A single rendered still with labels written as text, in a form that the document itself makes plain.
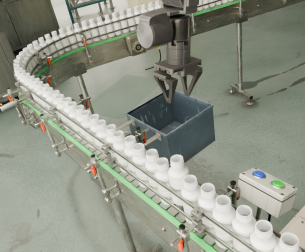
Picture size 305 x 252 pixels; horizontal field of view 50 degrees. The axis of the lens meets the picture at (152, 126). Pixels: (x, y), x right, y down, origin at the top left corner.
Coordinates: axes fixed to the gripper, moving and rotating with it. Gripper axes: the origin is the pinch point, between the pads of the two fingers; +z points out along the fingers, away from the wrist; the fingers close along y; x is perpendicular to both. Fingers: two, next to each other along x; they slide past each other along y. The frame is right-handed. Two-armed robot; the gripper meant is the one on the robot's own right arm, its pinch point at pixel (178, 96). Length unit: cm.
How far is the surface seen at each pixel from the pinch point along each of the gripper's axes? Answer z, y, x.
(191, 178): 23.5, -0.5, 5.0
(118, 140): 24.7, 1.7, -27.9
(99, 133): 26.9, 2.1, -40.1
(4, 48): 62, -51, -338
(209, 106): 36, -60, -40
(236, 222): 26.1, 1.6, 22.1
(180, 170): 22.0, 0.6, 1.6
